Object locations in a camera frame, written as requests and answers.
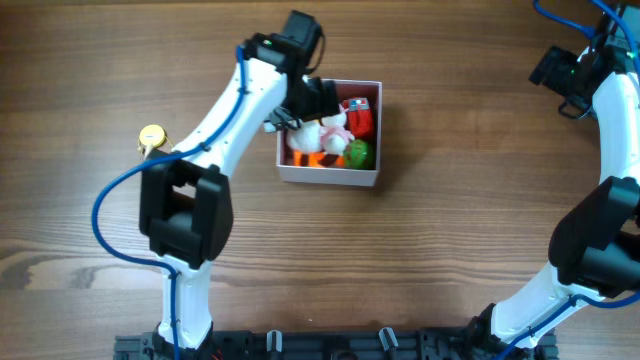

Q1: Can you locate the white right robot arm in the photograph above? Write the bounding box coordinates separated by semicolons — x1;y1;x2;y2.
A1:
459;0;639;359

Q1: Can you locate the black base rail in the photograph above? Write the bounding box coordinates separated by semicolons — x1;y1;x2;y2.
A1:
113;327;559;360

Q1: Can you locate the red toy fire truck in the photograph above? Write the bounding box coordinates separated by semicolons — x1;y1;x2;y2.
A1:
342;97;376;142

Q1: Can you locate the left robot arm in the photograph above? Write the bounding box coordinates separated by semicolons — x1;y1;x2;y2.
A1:
139;11;339;359

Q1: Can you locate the white plush duck yellow hat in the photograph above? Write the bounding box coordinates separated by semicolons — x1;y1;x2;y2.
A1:
286;120;324;167

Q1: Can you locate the white box with pink interior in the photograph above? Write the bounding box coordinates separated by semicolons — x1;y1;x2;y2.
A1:
276;79;382;187

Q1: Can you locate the green ball with red numbers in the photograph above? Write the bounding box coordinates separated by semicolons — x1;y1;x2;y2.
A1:
343;139;376;170

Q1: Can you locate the yellow rattle drum toy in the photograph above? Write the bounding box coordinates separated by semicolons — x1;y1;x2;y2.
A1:
137;124;173;159

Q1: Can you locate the white duck with pink hat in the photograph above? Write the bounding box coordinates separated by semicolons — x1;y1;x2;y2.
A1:
319;106;355;167

